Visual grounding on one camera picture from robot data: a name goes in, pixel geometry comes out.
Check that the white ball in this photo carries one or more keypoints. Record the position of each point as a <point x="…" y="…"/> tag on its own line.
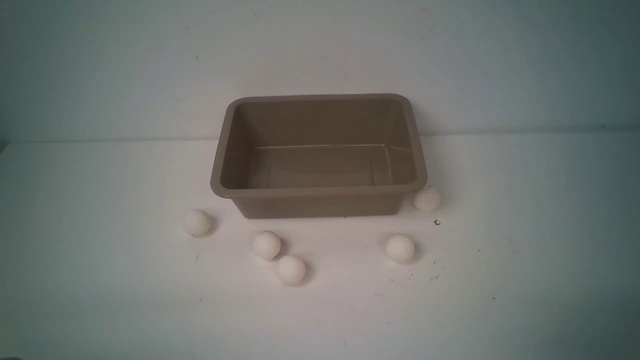
<point x="266" y="245"/>
<point x="427" y="199"/>
<point x="400" y="249"/>
<point x="291" y="270"/>
<point x="196" y="222"/>

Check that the taupe plastic bin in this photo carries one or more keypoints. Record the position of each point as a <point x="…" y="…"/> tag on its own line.
<point x="318" y="156"/>

